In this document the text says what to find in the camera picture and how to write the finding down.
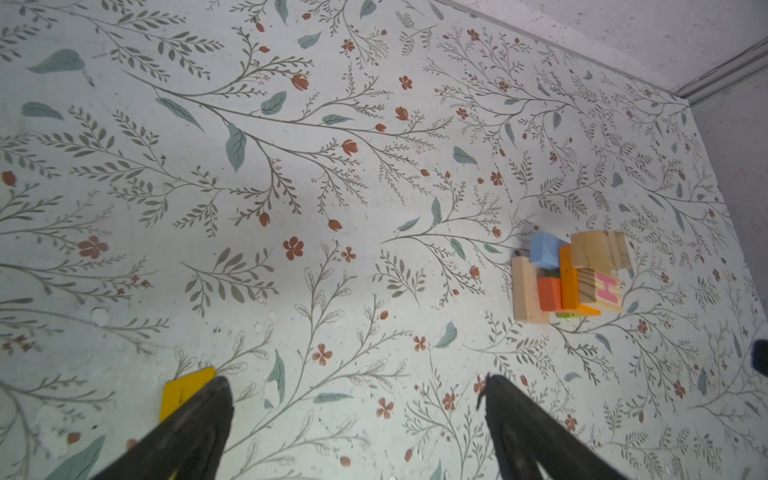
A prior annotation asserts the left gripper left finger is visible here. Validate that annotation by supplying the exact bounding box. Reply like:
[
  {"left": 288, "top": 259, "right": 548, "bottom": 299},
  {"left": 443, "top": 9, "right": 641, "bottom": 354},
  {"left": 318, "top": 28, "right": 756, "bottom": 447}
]
[{"left": 95, "top": 376, "right": 234, "bottom": 480}]

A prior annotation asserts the orange picture cube block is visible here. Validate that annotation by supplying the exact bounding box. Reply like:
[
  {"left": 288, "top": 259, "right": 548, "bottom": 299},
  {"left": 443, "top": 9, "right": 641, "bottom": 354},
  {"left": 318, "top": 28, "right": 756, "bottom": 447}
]
[{"left": 571, "top": 230, "right": 632, "bottom": 273}]

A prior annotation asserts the light blue rectangular block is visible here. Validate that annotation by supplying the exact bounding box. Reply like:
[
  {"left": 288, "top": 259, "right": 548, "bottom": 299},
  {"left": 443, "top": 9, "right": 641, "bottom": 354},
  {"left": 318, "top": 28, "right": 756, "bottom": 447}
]
[{"left": 529, "top": 232, "right": 567, "bottom": 270}]

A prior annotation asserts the orange rectangular block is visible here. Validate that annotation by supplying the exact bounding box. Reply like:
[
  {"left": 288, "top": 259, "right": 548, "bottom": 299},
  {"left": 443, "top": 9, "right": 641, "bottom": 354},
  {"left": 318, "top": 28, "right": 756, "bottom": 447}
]
[{"left": 559, "top": 245, "right": 601, "bottom": 317}]

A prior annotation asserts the red rectangular block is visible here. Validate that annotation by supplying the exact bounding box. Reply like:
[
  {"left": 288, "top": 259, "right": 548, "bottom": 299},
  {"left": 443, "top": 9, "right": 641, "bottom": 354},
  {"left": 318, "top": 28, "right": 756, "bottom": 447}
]
[{"left": 537, "top": 277, "right": 563, "bottom": 312}]

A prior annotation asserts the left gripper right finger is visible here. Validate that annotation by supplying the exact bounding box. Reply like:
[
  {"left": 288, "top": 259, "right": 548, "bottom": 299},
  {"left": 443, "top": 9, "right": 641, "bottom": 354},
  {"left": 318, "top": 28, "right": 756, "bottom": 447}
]
[{"left": 477, "top": 375, "right": 625, "bottom": 479}]

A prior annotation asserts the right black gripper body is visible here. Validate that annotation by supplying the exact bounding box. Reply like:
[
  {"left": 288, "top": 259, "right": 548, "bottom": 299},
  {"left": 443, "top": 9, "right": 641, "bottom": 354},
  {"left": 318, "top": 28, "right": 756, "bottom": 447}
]
[{"left": 751, "top": 339, "right": 768, "bottom": 377}]

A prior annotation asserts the yellow wedge block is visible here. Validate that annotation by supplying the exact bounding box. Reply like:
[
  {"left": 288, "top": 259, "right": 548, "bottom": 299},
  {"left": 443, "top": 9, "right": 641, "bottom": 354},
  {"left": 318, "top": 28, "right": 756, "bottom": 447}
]
[{"left": 159, "top": 367, "right": 216, "bottom": 422}]

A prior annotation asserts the pink letter cube block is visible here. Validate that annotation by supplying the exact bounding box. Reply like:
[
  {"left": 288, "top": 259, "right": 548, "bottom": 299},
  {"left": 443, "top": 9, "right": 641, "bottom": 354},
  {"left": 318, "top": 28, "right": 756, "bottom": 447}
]
[{"left": 577, "top": 268, "right": 623, "bottom": 312}]

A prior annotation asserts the natural wood rectangular block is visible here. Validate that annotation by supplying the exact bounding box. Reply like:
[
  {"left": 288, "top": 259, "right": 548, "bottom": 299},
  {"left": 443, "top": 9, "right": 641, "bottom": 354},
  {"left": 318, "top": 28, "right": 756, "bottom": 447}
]
[{"left": 510, "top": 256, "right": 550, "bottom": 325}]

